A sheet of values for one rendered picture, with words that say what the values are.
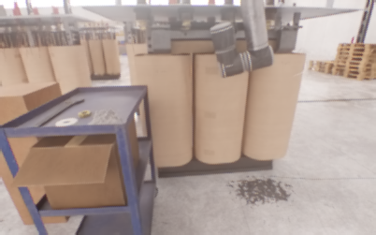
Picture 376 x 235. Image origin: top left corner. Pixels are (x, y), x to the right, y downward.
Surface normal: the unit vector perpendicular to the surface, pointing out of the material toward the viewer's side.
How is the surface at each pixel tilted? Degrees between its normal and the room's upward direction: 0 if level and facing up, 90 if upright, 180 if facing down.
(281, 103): 90
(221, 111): 90
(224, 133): 90
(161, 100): 90
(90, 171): 26
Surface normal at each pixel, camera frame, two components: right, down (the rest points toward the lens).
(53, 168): 0.03, -0.67
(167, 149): 0.09, 0.36
